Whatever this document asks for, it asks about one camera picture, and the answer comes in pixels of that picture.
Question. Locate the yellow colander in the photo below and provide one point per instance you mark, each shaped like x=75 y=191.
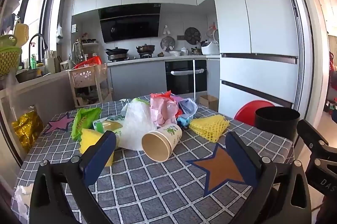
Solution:
x=21 y=32

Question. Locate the beige trolley shelf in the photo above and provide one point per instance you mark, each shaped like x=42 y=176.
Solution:
x=89 y=79

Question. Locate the black round bin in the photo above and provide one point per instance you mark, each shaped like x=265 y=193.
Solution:
x=276 y=121

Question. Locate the white bowl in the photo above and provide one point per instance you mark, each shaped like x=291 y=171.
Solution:
x=175 y=53

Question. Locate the grey kitchen counter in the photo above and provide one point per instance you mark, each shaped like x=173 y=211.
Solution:
x=137 y=76

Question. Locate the gold foil bag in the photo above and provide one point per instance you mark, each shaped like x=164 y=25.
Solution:
x=26 y=129

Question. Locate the black kitchen faucet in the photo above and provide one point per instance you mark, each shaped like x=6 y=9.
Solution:
x=39 y=37

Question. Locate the green colander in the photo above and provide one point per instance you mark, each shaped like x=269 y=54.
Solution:
x=9 y=58

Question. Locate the crumpled white tissue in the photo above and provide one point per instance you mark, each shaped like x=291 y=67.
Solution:
x=22 y=195

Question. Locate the red round stool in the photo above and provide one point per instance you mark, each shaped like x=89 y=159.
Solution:
x=248 y=109

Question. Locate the red plastic basket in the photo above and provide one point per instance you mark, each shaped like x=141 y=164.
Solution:
x=88 y=63

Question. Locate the clear plastic packet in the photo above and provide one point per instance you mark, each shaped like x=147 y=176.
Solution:
x=189 y=107

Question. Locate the brown cooking pot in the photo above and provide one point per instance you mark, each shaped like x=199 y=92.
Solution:
x=145 y=49

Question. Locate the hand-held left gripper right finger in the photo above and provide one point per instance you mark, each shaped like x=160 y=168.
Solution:
x=241 y=158

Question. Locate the yellow foam net sleeve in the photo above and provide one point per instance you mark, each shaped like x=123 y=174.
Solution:
x=208 y=128

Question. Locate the green dish soap bottle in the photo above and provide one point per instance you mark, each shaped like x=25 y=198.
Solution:
x=33 y=62

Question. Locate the dark round baking pan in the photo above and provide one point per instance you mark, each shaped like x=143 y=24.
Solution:
x=192 y=35

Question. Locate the silver round steamer rack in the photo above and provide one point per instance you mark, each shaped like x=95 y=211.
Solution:
x=167 y=43

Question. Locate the green snack bag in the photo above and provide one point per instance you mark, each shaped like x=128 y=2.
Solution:
x=83 y=121

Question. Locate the green white bottle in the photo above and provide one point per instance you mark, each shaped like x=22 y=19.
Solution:
x=110 y=125

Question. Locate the cardboard box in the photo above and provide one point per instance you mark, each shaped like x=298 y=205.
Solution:
x=209 y=103

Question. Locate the white rice cooker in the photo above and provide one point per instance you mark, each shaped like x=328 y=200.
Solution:
x=210 y=49

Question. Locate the black range hood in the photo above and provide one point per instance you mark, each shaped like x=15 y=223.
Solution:
x=131 y=26

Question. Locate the white mop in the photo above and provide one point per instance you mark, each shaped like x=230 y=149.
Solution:
x=194 y=82

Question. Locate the white lidded jar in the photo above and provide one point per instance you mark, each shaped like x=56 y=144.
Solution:
x=184 y=51

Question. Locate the black wok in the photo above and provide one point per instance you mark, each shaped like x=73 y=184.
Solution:
x=117 y=50

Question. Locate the printed paper cup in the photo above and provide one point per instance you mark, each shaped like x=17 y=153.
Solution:
x=169 y=134

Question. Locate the black built-in oven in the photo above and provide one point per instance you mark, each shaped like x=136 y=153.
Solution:
x=181 y=82

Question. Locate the grey checkered star tablecloth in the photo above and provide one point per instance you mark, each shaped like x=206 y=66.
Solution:
x=147 y=184

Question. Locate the white refrigerator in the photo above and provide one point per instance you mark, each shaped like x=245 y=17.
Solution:
x=263 y=29

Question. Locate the red plastic bag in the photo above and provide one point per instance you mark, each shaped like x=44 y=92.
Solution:
x=159 y=96

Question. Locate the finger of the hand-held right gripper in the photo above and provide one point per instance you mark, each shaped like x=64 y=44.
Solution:
x=310 y=137

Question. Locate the pink plastic bag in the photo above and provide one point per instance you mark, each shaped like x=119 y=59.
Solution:
x=163 y=110

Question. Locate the hanging white plastic bag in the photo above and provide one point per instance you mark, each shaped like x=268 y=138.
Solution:
x=59 y=34

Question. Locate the wavy-edged sponge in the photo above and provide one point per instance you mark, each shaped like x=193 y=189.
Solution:
x=89 y=141

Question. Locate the blue wrapper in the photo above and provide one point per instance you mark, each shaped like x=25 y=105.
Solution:
x=184 y=120

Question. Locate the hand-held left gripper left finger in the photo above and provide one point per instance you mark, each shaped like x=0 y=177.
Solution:
x=98 y=158

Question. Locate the white plastic bag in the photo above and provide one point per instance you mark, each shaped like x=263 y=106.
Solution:
x=138 y=124
x=59 y=34

